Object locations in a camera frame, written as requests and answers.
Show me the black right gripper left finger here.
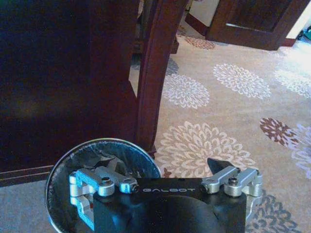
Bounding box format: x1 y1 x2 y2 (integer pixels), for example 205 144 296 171
69 156 139 232

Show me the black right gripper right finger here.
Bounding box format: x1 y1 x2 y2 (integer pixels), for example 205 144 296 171
202 158 263 225

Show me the round metal trash bin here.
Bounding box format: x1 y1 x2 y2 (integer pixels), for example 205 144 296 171
44 138 163 233

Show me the dark wooden cabinet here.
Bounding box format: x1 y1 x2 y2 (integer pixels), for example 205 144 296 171
0 0 140 187

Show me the dark wooden table leg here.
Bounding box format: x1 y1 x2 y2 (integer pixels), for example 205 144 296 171
136 0 189 160

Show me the dark wooden door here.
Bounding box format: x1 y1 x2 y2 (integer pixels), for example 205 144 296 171
206 0 310 51

